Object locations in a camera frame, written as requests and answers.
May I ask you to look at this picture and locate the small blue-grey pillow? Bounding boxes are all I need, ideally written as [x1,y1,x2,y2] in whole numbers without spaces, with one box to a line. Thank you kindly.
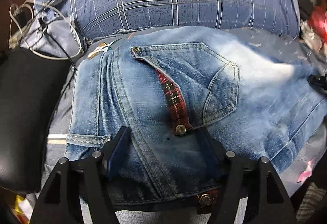
[20,14,84,61]

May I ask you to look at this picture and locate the white charging cable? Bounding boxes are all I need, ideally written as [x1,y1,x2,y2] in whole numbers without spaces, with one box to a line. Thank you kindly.
[8,0,83,61]

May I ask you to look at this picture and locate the red and white clothes pile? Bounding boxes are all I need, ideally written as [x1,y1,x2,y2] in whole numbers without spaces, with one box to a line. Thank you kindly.
[300,6,326,52]

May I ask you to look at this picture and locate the grey star-patterned bed sheet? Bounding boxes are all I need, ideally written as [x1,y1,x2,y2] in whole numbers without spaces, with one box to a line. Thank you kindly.
[31,26,326,223]

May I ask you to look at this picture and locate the light blue denim pants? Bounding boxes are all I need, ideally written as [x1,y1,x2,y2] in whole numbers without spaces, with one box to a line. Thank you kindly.
[65,26,326,206]

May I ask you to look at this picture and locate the black cable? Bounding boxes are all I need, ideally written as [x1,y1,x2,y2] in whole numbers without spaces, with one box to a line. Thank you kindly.
[38,0,77,68]

